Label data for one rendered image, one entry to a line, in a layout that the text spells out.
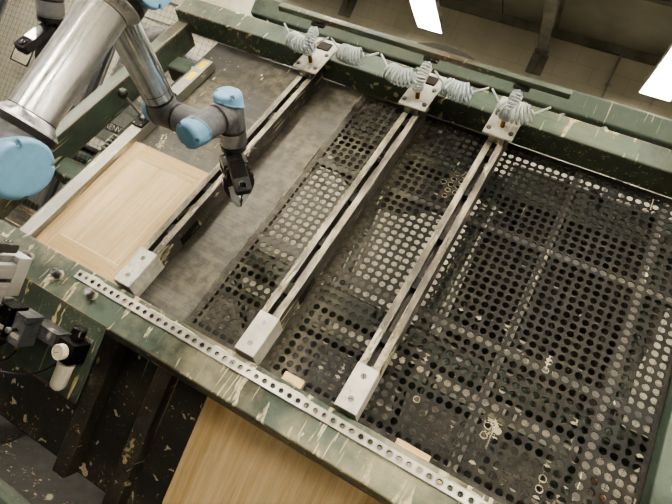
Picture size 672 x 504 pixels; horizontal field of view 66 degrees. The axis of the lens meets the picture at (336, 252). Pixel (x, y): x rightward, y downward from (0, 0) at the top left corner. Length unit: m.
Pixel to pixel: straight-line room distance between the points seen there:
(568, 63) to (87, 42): 6.14
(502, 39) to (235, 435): 5.96
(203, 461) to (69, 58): 1.20
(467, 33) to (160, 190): 5.58
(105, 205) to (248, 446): 0.90
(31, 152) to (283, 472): 1.09
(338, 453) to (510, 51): 6.01
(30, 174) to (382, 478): 0.96
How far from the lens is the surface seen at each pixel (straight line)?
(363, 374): 1.35
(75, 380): 1.67
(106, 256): 1.76
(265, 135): 1.86
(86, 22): 1.08
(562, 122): 1.91
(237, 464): 1.71
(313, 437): 1.33
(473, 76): 2.45
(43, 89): 1.05
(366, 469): 1.31
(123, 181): 1.93
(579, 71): 6.81
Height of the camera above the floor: 1.35
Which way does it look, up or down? 4 degrees down
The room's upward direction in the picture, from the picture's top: 24 degrees clockwise
